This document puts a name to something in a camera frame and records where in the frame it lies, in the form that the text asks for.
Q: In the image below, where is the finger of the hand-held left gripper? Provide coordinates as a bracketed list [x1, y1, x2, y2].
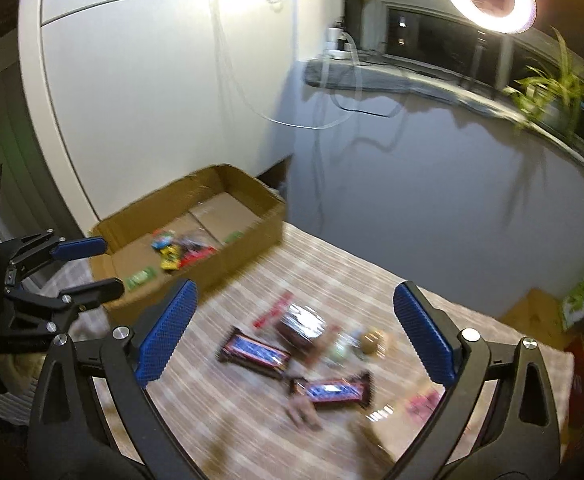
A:
[6, 230, 108, 281]
[4, 277, 125, 333]

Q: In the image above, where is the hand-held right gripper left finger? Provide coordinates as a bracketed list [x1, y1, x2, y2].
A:
[29, 279, 207, 480]

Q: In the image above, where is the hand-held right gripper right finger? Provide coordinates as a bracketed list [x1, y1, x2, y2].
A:
[384, 281, 563, 480]

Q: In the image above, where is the packaged brown egg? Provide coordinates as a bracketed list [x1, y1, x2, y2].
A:
[354, 329, 390, 358]

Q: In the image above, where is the bagged sliced bread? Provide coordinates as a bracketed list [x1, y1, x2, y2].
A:
[349, 375, 448, 463]

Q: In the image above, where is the yellow snack packet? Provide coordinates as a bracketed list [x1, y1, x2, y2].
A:
[159, 245, 185, 272]

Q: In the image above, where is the clear packet green snack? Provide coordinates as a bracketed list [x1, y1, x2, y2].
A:
[329, 332, 360, 366]

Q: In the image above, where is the brown chocolate bar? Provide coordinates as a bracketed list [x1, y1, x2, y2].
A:
[217, 327, 293, 378]
[289, 371, 375, 411]

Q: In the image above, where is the brown cardboard box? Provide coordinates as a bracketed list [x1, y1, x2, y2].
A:
[88, 163, 287, 328]

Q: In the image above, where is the beige cloth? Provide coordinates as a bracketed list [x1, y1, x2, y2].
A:
[0, 350, 47, 396]

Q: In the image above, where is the red stick snack packet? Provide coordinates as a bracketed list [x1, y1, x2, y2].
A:
[253, 292, 293, 330]

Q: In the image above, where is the checked blanket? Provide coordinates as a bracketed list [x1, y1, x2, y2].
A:
[0, 222, 575, 480]

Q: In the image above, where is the clear packet dark snack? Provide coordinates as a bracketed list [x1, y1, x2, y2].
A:
[277, 302, 340, 361]

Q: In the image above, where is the potted spider plant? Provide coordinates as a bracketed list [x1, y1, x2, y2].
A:
[503, 27, 584, 136]

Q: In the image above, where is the black light stand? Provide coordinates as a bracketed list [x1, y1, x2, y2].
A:
[467, 30, 490, 88]

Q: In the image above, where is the black cable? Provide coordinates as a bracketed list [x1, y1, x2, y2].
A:
[329, 55, 407, 121]

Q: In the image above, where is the white cable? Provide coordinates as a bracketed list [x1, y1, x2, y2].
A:
[212, 0, 367, 132]

